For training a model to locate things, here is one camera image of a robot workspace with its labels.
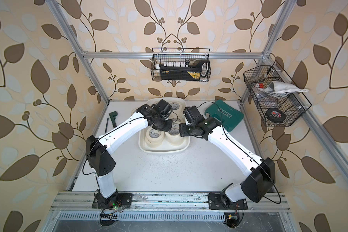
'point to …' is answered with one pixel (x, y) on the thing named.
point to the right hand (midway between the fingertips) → (183, 129)
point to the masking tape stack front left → (154, 138)
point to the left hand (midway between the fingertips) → (170, 127)
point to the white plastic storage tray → (165, 148)
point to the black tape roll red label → (275, 115)
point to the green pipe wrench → (112, 115)
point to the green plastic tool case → (229, 116)
